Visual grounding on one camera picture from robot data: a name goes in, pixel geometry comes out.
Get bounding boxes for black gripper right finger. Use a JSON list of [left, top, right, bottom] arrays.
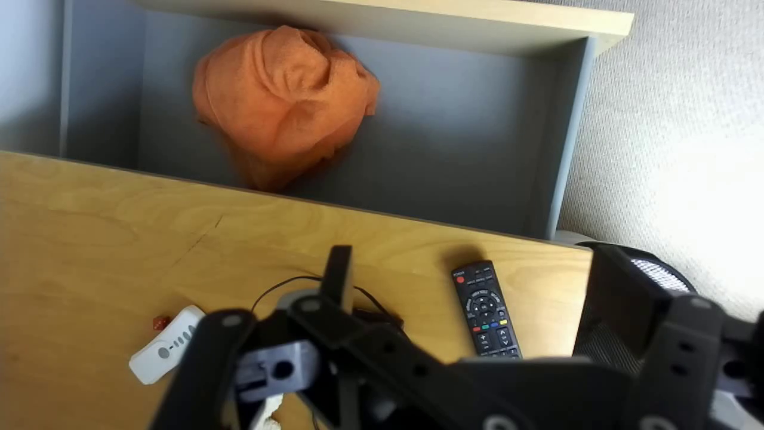
[[575, 244, 723, 430]]

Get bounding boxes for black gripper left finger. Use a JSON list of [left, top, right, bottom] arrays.
[[152, 309, 258, 430]]

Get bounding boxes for black power adapter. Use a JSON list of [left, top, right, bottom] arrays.
[[281, 244, 403, 335]]

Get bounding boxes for small white remote control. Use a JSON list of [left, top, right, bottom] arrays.
[[129, 306, 205, 384]]

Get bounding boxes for black TV remote control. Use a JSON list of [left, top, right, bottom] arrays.
[[452, 260, 522, 361]]

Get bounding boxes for wooden bedside cabinet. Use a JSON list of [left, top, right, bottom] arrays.
[[0, 153, 590, 430]]

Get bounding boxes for grey open shelf unit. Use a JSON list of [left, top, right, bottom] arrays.
[[60, 0, 633, 238]]

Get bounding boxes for orange crumpled cloth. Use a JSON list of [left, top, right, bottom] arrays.
[[192, 25, 380, 190]]

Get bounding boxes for thin black adapter cable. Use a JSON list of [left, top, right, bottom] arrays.
[[248, 273, 403, 329]]

